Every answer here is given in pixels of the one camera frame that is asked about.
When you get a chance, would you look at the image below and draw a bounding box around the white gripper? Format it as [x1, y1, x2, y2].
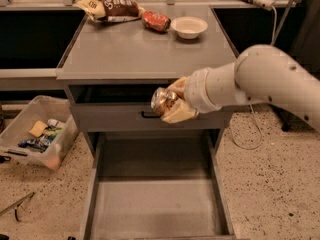
[161, 68, 221, 124]

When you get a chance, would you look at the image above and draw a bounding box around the crushed orange-gold can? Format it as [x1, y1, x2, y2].
[151, 87, 179, 115]

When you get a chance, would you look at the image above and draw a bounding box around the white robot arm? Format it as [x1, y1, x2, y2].
[161, 45, 320, 131]

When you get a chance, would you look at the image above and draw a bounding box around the grey metal drawer cabinet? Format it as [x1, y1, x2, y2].
[57, 3, 235, 153]

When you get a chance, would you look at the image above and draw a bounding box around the red soda can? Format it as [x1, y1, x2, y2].
[142, 11, 171, 33]

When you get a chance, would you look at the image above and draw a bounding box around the open bottom drawer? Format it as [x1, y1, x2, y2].
[79, 130, 237, 240]

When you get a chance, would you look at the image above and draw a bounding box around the small white can in bin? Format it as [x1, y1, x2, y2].
[47, 118, 65, 128]

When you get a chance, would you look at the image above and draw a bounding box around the white paper bowl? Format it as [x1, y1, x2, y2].
[171, 17, 208, 40]

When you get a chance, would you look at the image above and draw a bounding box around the brown chip bag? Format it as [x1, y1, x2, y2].
[76, 0, 145, 23]

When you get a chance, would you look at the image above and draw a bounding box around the clear plastic bin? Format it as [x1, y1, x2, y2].
[0, 96, 78, 170]

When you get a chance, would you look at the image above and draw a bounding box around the yellow sponge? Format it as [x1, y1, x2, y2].
[28, 121, 48, 138]

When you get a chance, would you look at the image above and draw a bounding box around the blue snack wrapper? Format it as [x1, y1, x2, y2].
[18, 135, 52, 152]

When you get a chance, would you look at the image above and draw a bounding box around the closed drawer with black handle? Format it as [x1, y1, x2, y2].
[70, 103, 233, 132]

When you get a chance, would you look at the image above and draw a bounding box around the white cable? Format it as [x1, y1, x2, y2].
[229, 4, 279, 151]

